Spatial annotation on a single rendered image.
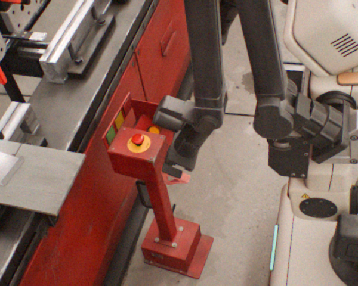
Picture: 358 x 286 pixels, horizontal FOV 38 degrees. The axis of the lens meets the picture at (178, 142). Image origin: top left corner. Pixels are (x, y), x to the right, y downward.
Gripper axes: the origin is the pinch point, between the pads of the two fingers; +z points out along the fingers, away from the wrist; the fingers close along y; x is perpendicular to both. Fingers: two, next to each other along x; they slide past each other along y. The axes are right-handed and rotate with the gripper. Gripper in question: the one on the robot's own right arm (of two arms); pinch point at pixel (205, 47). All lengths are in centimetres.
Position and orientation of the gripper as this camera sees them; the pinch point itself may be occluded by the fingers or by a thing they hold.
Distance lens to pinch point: 154.9
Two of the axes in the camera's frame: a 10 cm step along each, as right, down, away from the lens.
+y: -2.2, 7.7, -6.0
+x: 9.2, 3.7, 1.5
